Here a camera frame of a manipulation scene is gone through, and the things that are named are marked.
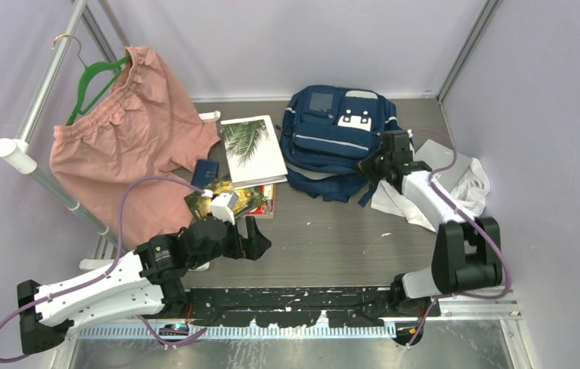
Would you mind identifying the grey hardcover book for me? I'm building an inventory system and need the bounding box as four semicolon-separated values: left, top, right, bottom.
415;139;472;192

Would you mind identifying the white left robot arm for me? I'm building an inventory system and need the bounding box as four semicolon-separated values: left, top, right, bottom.
17;216;272;354

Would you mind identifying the pink cloth garment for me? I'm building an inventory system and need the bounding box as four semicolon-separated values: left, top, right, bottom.
50;46;219;248

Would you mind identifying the white slotted cable duct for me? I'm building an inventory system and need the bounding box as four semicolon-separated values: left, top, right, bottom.
78;322;396;340

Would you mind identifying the metal clothes rack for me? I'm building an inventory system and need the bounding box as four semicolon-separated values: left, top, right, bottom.
0;0;222;272

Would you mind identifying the small navy blue booklet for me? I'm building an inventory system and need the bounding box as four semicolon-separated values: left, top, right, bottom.
191;159;219;188

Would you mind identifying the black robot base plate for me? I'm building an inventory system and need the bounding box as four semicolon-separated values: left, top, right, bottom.
139;286;442;330

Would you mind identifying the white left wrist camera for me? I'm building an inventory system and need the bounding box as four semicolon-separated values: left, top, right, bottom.
202;189;238;224

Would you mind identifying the white cloth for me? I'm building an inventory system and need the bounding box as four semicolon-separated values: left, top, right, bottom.
371;158;490;231

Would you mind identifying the navy blue student backpack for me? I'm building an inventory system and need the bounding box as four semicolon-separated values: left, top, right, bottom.
277;85;399;207

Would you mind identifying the green jungle cover book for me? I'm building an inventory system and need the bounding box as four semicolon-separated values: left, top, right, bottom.
185;175;267;221

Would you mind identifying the red cover book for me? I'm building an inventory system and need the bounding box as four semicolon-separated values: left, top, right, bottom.
247;184;276;218

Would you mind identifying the green clothes hanger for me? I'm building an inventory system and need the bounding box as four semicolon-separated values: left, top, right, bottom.
51;33;133;127

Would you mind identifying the palm leaf white book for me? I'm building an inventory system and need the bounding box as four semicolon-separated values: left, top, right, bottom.
221;115;288;190

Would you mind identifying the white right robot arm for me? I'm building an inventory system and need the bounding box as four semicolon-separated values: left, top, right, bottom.
356;131;512;316

